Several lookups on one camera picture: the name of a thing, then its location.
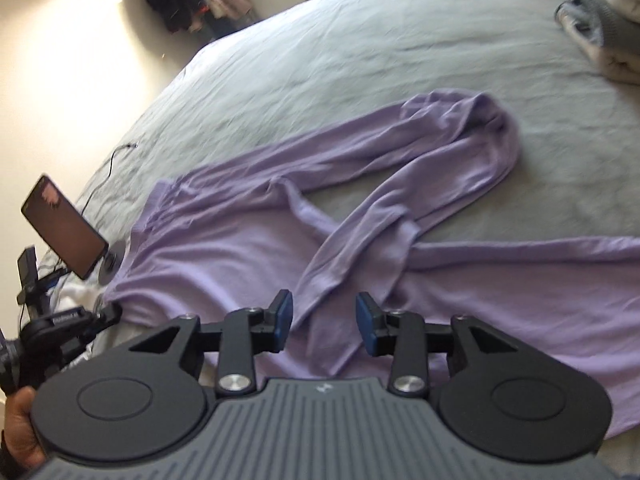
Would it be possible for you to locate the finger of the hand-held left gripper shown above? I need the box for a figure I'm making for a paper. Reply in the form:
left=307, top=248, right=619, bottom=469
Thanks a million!
left=16, top=246, right=68, bottom=318
left=86, top=301, right=124, bottom=346

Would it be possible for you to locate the black smartphone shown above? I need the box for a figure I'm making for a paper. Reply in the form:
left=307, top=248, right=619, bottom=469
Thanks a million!
left=21, top=174, right=110, bottom=281

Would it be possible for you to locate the person's left hand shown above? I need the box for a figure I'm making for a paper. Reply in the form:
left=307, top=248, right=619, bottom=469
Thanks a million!
left=1, top=387, right=48, bottom=471

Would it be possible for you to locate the beige folded garment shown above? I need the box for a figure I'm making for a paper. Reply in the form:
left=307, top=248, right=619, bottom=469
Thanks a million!
left=575, top=27, right=640, bottom=84

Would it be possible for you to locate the light blue folded garment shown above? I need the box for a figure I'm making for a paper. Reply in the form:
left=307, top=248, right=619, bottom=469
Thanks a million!
left=554, top=0, right=613, bottom=50

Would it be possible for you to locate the person's left forearm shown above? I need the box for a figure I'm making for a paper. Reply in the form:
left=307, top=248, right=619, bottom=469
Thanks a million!
left=0, top=432, right=26, bottom=480

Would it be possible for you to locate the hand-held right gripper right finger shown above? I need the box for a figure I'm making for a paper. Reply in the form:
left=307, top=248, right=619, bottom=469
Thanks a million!
left=354, top=291, right=517, bottom=397

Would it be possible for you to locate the round phone stand base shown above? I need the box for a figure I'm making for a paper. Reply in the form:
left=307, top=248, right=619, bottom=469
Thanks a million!
left=100, top=242, right=132, bottom=286

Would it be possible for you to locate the purple shirt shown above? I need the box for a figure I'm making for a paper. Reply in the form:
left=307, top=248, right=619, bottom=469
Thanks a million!
left=102, top=88, right=640, bottom=413

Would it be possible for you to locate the black charging cable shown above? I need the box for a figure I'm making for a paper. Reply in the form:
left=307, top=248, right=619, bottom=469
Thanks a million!
left=80, top=142, right=139, bottom=213

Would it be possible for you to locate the grey folded garment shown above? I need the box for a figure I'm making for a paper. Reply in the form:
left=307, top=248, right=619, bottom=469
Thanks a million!
left=600, top=0, right=640, bottom=43

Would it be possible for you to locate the white cloth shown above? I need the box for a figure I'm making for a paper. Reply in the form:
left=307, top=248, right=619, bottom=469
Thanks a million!
left=50, top=280, right=110, bottom=312

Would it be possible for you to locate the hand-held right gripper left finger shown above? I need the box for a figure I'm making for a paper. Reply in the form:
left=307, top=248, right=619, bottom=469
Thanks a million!
left=127, top=289, right=294, bottom=395

